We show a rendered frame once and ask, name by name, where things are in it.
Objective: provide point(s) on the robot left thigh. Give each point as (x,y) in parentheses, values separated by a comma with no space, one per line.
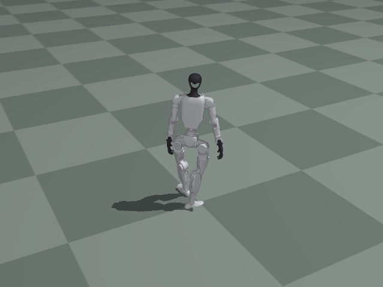
(179,152)

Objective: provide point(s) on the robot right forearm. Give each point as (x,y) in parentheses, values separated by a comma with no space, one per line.
(216,130)

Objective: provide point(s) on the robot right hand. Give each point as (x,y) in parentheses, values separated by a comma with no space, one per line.
(220,149)

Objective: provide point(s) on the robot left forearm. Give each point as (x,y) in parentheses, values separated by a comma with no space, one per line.
(171,128)

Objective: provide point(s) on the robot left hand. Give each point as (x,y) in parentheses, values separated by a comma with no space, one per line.
(169,145)

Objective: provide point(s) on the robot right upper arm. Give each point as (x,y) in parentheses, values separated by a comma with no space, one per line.
(209,102)

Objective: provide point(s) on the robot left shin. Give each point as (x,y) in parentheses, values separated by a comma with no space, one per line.
(183,175)

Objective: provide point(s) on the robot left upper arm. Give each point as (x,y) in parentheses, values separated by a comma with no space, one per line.
(175,107)

